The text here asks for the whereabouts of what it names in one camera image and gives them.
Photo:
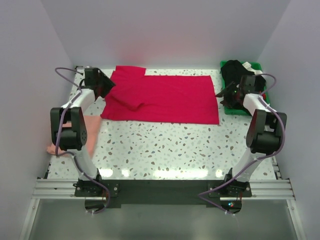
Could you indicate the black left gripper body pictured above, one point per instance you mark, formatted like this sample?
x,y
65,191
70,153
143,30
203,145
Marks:
x,y
105,84

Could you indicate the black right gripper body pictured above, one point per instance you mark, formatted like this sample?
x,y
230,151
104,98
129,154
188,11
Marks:
x,y
231,94

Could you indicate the magenta red t shirt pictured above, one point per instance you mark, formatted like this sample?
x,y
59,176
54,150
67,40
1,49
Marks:
x,y
160,98

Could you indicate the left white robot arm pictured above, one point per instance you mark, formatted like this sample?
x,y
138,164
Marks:
x,y
68,129

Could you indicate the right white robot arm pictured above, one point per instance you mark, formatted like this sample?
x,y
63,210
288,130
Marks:
x,y
265,137

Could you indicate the black t shirt in bin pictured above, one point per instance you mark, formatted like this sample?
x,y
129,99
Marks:
x,y
232,71

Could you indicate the white garment in bin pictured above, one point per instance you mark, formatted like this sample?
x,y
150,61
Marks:
x,y
253,67

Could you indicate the folded peach t shirt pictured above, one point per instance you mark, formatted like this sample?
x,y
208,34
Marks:
x,y
93,125

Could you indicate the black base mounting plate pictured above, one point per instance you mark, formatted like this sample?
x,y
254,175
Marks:
x,y
159,192

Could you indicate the aluminium rail frame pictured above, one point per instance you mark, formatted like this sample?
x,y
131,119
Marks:
x,y
277,189

